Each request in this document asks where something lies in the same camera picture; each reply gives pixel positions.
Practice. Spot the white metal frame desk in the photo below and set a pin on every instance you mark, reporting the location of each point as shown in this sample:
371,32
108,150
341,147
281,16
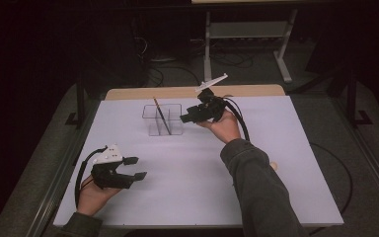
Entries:
246,29

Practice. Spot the white board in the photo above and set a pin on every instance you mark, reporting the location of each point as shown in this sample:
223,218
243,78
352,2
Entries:
184,197

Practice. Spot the clear plastic organizer box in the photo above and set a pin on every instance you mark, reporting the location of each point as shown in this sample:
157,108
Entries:
176,126

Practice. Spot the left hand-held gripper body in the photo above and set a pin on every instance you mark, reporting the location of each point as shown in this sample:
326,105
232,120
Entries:
107,176

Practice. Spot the aluminium rail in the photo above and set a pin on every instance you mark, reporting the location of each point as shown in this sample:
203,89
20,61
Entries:
371,164
56,194

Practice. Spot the wooden table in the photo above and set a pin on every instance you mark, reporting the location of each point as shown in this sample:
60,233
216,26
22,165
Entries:
138,93

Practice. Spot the person's right hand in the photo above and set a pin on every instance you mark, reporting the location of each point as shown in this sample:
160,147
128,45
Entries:
227,128

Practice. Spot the person's left hand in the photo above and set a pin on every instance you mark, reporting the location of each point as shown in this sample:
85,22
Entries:
93,199

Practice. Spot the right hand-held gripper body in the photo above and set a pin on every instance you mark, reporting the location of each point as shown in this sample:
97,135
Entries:
213,110

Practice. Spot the black metal stand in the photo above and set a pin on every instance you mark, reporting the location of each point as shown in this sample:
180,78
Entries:
352,98
80,105

